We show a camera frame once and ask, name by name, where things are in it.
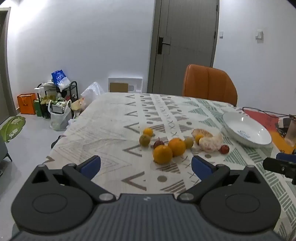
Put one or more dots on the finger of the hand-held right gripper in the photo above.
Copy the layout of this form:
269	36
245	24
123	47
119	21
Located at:
275	165
285	157

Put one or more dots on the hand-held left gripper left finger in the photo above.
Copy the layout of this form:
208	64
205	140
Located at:
91	165

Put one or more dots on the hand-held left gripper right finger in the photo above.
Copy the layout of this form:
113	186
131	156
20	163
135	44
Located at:
201	166

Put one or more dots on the pale pink pomelo piece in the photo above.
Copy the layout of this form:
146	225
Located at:
211	143

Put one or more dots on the yellow-green round fruit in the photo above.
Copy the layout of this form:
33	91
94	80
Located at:
145	140
189	142

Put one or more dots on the bright red small apple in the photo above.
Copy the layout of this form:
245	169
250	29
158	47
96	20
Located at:
224	149

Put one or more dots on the large orange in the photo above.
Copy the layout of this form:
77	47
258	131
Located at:
177	146
163	154

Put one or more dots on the orange pomelo piece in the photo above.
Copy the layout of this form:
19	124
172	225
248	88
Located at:
202	132

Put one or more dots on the white plate with blue rim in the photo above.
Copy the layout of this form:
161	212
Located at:
245	129

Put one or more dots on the dark red small apple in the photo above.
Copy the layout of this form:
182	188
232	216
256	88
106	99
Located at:
158	143

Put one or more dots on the white power adapter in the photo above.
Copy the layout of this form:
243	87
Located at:
284	122

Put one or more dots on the red and orange mat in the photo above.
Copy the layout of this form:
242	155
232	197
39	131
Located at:
266	120

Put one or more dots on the patterned tablecloth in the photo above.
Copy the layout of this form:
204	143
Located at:
111	120

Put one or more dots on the white plastic bag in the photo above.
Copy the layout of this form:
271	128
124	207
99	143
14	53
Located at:
60	119

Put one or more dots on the clear plastic bag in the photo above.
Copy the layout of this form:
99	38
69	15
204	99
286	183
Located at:
92	93

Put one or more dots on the black metal rack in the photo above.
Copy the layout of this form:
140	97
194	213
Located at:
74	92

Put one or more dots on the green box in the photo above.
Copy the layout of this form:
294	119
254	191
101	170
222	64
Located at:
38	107

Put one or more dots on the orange leather chair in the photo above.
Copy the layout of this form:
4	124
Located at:
208	83

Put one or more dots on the white framed board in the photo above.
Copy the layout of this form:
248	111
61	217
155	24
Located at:
124	84

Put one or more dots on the green leaf-shaped mat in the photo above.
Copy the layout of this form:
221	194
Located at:
11	127

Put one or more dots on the grey furniture with legs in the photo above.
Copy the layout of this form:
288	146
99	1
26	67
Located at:
3	153

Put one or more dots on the orange paper bag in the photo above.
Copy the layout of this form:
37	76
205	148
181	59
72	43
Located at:
26	104

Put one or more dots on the blue and white bag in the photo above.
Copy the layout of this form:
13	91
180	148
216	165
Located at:
59	78

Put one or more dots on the grey door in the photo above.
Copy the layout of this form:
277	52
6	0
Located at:
187	34

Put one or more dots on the white wall box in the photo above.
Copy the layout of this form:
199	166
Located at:
259	34

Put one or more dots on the grey side door frame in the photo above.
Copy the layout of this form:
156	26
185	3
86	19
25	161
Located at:
5	69

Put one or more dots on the white light switch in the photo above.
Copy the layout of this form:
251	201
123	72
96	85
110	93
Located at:
221	34

